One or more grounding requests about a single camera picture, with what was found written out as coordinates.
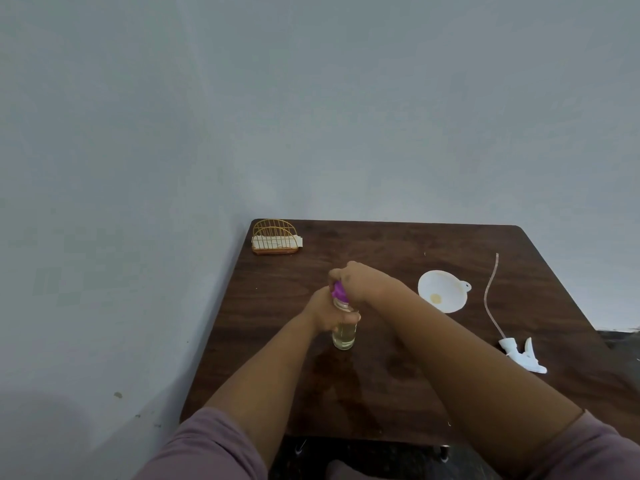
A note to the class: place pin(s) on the person's left hand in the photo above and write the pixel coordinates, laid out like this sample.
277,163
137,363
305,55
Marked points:
320,314

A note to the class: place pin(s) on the person's right hand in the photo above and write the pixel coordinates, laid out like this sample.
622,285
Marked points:
367,284

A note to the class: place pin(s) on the purple bottle cap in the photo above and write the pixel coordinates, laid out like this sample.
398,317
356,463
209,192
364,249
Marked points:
339,293

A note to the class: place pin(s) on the clear plastic bottle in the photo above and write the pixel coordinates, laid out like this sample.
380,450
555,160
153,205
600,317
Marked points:
344,337

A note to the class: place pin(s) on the white plastic funnel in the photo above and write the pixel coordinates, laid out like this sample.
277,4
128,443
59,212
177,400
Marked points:
442,287

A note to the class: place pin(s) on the white spray trigger with tube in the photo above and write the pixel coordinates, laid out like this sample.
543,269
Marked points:
525,358

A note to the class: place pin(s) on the person's right forearm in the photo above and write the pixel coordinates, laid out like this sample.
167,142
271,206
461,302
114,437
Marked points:
480,379

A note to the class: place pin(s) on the person's left forearm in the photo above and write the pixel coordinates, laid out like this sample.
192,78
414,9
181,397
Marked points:
270,379

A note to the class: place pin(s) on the person's mauve shirt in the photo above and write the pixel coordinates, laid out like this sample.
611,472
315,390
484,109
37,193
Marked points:
205,449

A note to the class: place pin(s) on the white folded napkins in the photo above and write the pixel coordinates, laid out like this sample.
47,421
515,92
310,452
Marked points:
275,241

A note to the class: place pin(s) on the black table leg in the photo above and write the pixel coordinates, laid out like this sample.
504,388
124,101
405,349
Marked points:
444,452
300,446

